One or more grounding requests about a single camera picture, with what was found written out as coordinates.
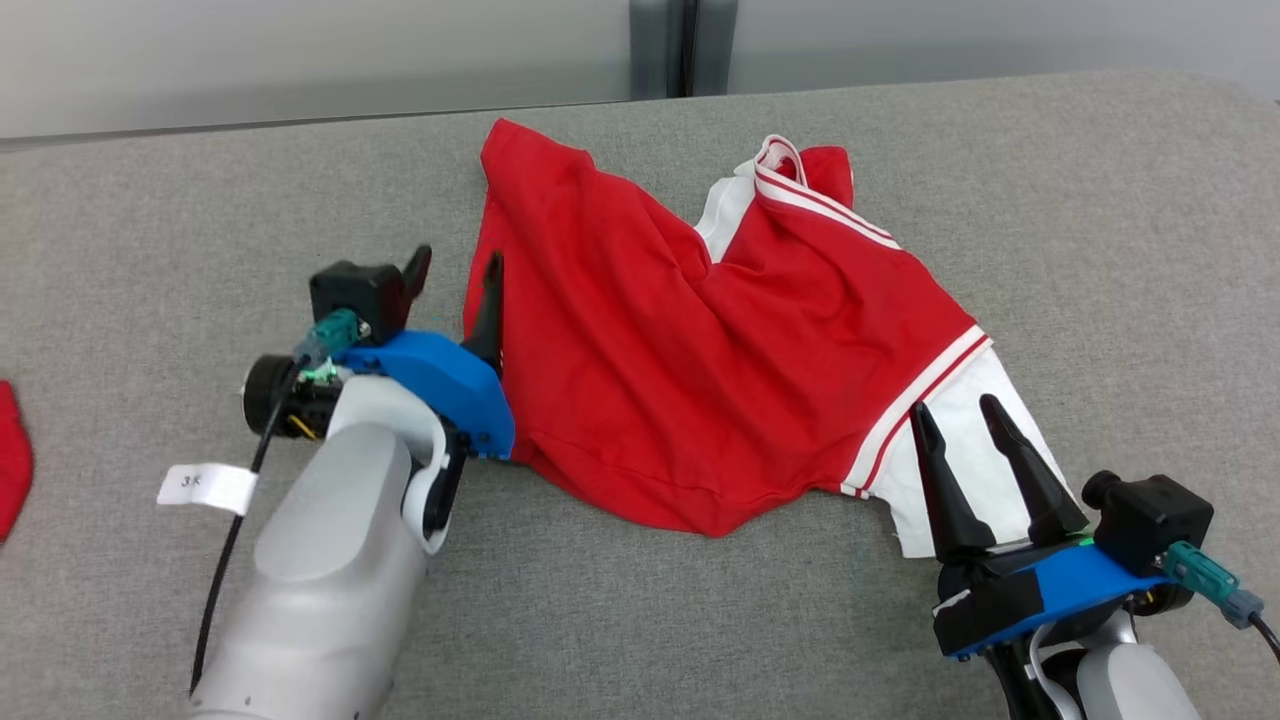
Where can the red shorts with white band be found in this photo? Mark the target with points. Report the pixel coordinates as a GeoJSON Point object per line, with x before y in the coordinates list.
{"type": "Point", "coordinates": [12, 460]}

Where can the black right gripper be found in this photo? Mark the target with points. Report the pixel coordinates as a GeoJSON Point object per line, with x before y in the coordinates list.
{"type": "Point", "coordinates": [985, 605]}

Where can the red white basketball jersey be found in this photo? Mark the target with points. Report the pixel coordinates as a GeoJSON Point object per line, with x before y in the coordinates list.
{"type": "Point", "coordinates": [700, 350]}

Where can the right wrist camera blue mount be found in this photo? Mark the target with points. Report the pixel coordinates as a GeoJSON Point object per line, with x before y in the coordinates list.
{"type": "Point", "coordinates": [1150, 520]}

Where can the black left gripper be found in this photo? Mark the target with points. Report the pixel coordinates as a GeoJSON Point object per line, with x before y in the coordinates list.
{"type": "Point", "coordinates": [275, 395]}

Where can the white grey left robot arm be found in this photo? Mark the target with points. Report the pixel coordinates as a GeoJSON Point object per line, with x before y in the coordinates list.
{"type": "Point", "coordinates": [320, 580]}

